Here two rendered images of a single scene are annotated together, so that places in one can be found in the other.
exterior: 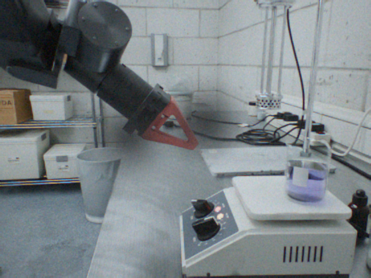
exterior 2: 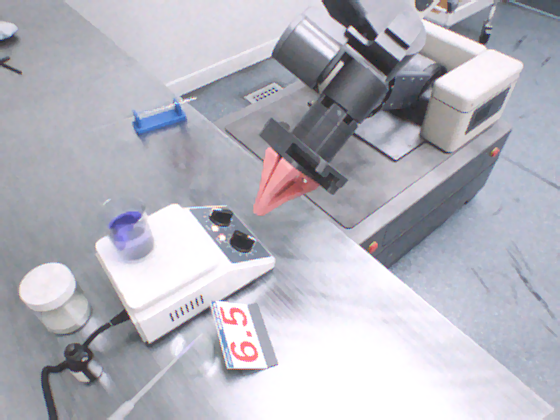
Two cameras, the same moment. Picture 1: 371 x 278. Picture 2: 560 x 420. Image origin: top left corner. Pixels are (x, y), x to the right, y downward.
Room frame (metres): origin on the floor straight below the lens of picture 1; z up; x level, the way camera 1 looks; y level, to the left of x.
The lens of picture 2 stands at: (0.74, -0.18, 1.28)
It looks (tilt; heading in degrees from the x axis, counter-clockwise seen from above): 49 degrees down; 146
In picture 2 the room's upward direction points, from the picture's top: straight up
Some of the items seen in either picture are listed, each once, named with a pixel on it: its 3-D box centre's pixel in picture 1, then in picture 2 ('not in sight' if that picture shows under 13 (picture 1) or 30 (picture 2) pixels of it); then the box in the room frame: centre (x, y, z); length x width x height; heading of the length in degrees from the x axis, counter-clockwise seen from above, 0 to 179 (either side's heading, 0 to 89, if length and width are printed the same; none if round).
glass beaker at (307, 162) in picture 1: (306, 169); (129, 231); (0.37, -0.15, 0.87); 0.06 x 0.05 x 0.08; 172
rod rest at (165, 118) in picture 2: not in sight; (158, 115); (0.03, 0.01, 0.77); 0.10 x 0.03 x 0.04; 85
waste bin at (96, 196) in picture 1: (104, 184); not in sight; (1.95, 0.54, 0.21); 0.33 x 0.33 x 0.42
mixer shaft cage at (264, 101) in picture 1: (271, 56); not in sight; (0.79, -0.21, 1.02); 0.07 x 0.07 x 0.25
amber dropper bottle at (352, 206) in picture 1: (358, 210); (80, 359); (0.44, -0.26, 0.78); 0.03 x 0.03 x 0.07
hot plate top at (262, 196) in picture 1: (284, 194); (157, 252); (0.39, -0.13, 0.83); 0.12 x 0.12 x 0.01; 3
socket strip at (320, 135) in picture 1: (293, 126); not in sight; (1.14, -0.39, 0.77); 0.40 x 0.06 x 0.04; 7
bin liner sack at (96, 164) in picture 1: (105, 183); not in sight; (1.95, 0.54, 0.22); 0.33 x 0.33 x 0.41
